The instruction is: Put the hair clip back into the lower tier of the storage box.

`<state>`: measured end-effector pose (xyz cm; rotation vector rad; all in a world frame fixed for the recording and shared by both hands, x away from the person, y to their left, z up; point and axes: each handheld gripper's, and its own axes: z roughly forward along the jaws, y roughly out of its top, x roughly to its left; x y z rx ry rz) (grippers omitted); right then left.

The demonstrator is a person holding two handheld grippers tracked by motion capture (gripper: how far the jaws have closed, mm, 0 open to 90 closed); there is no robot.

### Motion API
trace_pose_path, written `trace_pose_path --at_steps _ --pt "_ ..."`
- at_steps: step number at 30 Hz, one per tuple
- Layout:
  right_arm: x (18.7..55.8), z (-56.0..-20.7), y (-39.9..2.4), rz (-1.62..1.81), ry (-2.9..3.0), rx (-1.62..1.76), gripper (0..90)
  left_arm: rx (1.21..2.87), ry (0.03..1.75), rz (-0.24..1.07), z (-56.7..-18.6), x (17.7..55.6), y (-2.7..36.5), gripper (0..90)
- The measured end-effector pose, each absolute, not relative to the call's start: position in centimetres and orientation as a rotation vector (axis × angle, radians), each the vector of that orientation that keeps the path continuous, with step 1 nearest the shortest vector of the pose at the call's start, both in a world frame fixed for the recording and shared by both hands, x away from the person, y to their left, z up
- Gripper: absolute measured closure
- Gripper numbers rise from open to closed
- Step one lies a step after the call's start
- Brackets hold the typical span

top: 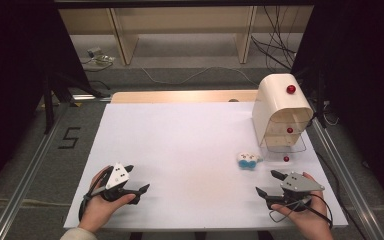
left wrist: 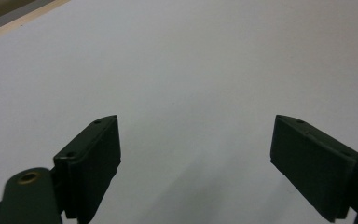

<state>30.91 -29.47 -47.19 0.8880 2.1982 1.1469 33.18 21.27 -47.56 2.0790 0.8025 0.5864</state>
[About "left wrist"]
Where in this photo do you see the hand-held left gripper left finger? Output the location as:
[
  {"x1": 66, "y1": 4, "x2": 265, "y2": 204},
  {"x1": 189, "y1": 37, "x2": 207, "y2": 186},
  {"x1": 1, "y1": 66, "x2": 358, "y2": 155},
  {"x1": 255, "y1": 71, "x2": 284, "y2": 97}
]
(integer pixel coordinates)
[{"x1": 52, "y1": 114, "x2": 122, "y2": 224}]

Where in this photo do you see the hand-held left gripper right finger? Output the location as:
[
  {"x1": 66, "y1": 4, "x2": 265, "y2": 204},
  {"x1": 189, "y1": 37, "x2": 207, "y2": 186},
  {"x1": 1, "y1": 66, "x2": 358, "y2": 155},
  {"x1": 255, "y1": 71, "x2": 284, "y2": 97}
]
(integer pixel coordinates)
[{"x1": 269, "y1": 114, "x2": 358, "y2": 224}]

